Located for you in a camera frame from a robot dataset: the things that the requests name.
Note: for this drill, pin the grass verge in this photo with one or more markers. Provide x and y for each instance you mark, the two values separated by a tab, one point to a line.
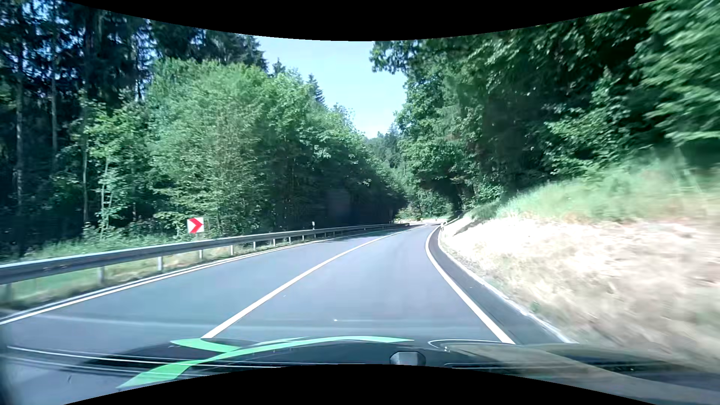
84	278

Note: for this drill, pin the grey metal guard rail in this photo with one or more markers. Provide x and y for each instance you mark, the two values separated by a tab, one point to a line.
169	249

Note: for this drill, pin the red white chevron sign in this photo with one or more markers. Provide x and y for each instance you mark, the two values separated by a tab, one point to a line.
195	225

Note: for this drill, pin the wood of green trees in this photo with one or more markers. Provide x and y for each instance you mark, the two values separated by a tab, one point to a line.
169	140
534	101

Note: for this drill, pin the dry grass bank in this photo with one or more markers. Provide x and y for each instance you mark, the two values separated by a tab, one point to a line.
590	264

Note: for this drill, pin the car's own bonnet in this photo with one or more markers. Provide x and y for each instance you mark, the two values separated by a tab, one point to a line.
349	354

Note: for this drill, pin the grey asphalt road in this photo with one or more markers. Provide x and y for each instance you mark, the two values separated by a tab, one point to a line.
365	287

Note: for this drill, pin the road markings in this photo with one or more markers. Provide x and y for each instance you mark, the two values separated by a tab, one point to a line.
281	289

